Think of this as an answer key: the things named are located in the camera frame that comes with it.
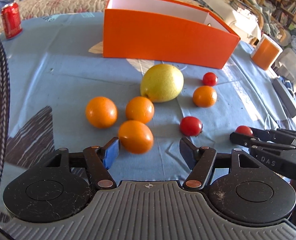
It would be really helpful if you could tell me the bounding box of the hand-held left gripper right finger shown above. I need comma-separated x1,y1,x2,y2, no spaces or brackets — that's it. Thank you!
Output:
179,137,266,190

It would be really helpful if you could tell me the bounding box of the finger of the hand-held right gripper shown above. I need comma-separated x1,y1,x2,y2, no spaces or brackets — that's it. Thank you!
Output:
251,127,296,142
230,132,296,150

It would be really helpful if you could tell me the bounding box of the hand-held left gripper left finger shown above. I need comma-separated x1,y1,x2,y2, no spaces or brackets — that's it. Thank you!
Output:
38,137,120,190

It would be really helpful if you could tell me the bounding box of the red cherry tomato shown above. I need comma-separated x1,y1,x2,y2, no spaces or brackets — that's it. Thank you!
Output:
202,72,218,86
180,116,203,137
235,125,254,137

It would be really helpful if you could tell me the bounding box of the small orange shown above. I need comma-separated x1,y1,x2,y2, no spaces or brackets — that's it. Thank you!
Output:
118,120,154,154
85,96,118,129
125,96,155,124
193,86,217,108

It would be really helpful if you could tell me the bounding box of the yellow-green lemon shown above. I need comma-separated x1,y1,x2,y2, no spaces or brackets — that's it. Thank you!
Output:
140,64,184,103

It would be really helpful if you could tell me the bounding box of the orange cardboard box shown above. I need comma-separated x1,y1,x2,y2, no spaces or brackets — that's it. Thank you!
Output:
103,0,240,69

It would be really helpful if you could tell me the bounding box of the long grey box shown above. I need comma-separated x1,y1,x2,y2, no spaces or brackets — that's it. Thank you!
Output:
272,78,296,118

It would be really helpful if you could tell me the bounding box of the small blue cloth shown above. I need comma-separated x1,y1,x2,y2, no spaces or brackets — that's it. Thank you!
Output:
279,77,296,108

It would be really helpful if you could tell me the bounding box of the orange cup with white rim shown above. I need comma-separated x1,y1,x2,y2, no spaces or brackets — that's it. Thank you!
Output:
251,34,283,70

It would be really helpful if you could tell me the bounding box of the blue printed tablecloth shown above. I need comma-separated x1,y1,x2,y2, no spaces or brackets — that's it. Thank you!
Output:
0,11,296,180

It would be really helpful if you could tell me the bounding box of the white cloth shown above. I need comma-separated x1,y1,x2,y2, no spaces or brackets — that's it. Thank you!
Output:
228,0,262,43

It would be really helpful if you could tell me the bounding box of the wicker chair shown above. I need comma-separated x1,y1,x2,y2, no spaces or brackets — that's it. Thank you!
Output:
240,0,296,46

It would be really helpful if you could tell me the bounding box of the pink floral quilt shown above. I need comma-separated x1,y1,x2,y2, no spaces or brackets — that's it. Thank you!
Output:
0,0,201,20

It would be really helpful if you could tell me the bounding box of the red soda can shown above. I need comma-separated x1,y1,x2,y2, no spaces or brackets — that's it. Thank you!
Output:
1,2,23,40

